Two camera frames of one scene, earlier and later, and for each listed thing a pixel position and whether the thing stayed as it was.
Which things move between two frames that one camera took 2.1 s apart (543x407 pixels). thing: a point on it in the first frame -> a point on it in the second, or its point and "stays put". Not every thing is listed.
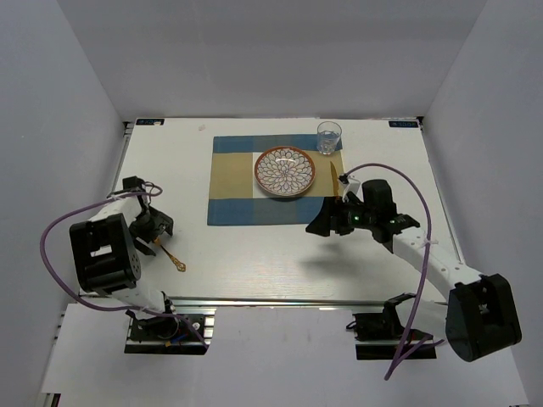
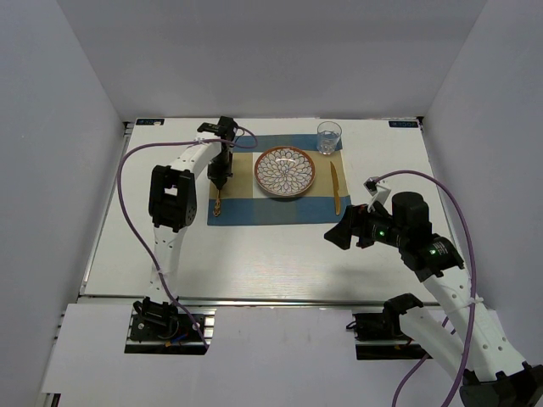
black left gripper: [160, 220] -> [219, 177]
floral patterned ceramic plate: [284, 171] stays put
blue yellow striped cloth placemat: [235, 197] stays put
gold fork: [181, 266] -> [216, 209]
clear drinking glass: [327, 138] stays put
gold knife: [335, 180] stays put
